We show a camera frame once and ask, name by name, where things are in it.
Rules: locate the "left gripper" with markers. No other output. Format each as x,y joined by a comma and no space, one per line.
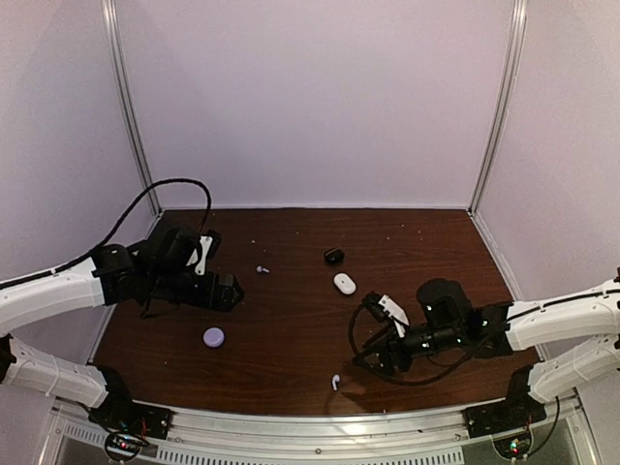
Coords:
224,301

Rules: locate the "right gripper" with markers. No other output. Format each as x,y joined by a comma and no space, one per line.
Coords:
386,350

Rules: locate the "white charging case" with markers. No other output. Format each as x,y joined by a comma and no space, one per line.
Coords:
344,283

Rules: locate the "black charging case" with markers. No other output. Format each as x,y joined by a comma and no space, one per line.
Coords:
334,256

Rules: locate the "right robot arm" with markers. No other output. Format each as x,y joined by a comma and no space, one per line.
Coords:
497,330

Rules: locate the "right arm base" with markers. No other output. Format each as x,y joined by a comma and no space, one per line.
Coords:
508,424

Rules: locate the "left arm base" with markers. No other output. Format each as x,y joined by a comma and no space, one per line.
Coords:
130,428

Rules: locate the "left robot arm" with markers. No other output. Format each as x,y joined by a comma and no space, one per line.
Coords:
170,265

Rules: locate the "purple round charging case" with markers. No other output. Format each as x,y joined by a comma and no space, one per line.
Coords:
213,337

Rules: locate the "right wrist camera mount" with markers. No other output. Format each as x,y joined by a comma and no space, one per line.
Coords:
383,308

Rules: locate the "front aluminium rail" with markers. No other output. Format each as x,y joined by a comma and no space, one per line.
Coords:
437,436

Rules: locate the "right aluminium frame post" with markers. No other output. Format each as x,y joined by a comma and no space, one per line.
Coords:
513,55

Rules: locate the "aluminium frame post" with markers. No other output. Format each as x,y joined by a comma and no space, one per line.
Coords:
513,55
119,69

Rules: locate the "left aluminium frame post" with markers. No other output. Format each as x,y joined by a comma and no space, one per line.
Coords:
119,69

